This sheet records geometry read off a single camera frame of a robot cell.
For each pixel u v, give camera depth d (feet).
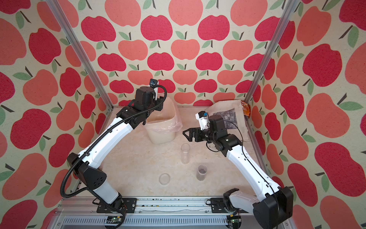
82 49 2.85
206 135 2.08
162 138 3.15
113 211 2.35
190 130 2.14
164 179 2.76
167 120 2.58
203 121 2.22
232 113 3.23
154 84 2.02
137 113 1.64
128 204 2.45
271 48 2.78
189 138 2.17
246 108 3.63
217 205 2.42
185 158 2.93
